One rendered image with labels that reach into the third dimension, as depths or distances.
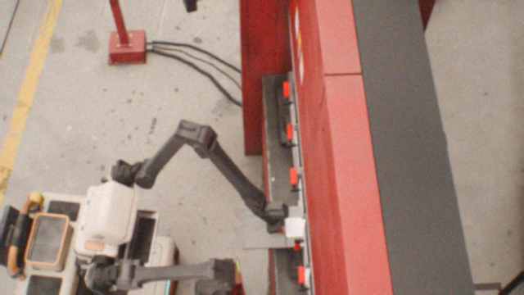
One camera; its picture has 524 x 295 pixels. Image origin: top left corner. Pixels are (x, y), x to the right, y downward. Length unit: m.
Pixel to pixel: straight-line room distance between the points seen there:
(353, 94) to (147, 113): 2.79
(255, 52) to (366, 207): 1.82
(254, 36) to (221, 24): 1.55
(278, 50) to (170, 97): 1.32
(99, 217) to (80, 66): 2.19
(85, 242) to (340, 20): 1.40
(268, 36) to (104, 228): 1.19
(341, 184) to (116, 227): 1.21
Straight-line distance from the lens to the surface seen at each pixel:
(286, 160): 3.28
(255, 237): 2.99
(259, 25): 3.20
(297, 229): 3.01
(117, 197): 2.71
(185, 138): 2.55
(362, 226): 1.63
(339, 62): 1.84
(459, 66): 4.79
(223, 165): 2.63
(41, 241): 3.22
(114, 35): 4.68
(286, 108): 3.38
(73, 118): 4.54
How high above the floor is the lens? 3.80
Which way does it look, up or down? 63 degrees down
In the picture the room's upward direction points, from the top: 1 degrees clockwise
